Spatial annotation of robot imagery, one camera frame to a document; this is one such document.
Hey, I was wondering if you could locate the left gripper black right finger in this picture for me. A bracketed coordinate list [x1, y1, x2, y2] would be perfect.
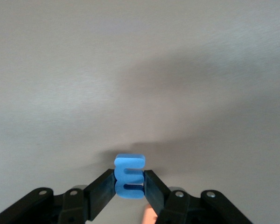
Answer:
[143, 169, 254, 224]

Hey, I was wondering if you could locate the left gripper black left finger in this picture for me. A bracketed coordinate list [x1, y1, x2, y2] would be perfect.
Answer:
[0, 169, 117, 224]

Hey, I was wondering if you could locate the blue letter E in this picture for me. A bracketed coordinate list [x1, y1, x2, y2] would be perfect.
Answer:
[113, 153, 147, 200]

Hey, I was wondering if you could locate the orange letter E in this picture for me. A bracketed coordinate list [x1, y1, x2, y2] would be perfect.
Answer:
[141, 204, 158, 224]

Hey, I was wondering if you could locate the brown table cover sheet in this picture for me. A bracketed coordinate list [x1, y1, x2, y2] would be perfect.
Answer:
[0, 0, 280, 224]

